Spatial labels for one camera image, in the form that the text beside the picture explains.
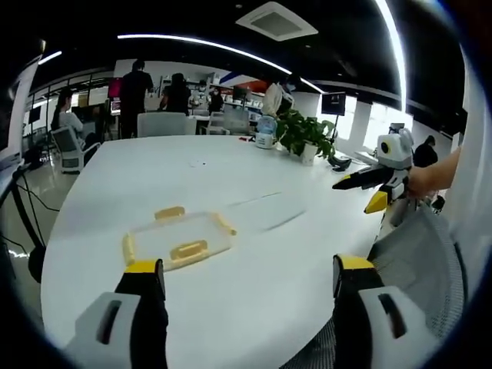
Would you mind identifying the white office chair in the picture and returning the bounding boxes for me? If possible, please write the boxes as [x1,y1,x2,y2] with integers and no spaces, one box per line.
[51,125,102,175]

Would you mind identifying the black device on table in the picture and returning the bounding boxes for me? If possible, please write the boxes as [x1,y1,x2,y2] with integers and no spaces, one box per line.
[328,153,351,172]

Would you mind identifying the grey chair back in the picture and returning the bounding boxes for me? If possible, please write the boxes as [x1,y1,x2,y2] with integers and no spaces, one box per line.
[136,111,188,138]

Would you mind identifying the clear lid with yellow clips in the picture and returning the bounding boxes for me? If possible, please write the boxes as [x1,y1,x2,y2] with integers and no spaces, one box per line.
[121,205,238,272]

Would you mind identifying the black cable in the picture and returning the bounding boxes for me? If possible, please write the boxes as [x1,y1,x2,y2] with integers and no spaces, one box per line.
[0,165,61,254]

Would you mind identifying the person's white shirt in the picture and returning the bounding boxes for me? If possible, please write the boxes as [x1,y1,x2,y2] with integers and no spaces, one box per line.
[447,42,492,293]

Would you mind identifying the monitor on stand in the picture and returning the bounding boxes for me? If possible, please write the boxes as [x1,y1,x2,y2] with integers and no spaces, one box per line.
[321,91,347,155]

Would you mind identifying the person's right hand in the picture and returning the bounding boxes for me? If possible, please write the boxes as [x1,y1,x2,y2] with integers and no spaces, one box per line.
[406,165,443,201]

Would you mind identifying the ceiling air conditioner unit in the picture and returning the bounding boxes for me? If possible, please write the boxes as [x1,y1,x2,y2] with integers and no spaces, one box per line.
[234,1,320,42]

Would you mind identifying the grey mesh office chair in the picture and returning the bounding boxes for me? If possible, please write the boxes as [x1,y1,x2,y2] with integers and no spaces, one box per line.
[284,207,468,369]

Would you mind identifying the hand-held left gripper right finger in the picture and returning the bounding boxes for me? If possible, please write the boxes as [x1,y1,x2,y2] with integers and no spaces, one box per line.
[332,253,443,369]

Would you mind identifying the green plant in white pot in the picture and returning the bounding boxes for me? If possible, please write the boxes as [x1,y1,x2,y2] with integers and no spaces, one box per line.
[275,108,336,167]

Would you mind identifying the white board panel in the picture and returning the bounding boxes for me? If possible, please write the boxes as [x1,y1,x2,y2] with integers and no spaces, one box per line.
[0,54,43,167]

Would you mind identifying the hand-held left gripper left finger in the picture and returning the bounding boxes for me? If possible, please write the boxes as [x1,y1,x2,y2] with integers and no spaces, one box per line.
[63,259,170,369]

